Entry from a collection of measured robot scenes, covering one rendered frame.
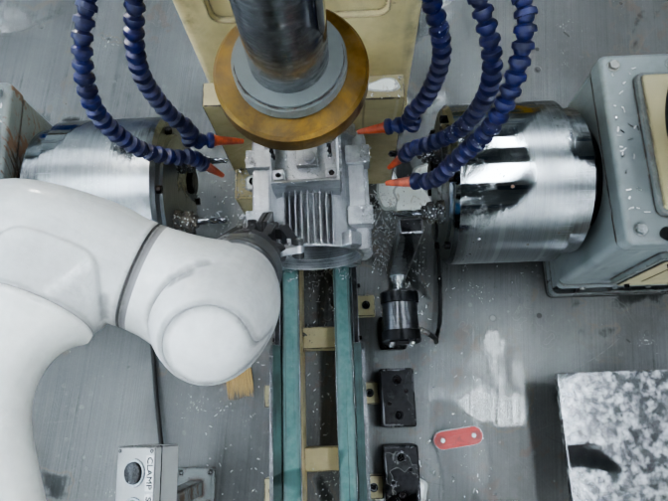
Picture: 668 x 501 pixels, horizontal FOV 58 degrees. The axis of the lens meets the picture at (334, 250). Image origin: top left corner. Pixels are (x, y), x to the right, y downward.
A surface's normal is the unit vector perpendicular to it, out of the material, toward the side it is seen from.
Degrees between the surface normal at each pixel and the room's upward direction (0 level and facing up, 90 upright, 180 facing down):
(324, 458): 0
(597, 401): 0
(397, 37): 90
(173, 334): 27
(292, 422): 0
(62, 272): 20
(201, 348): 34
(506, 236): 58
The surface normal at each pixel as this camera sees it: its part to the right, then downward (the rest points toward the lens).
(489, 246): 0.01, 0.77
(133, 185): -0.03, -0.03
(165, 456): 0.90, -0.14
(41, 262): 0.24, -0.31
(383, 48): 0.03, 0.97
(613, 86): -0.04, -0.25
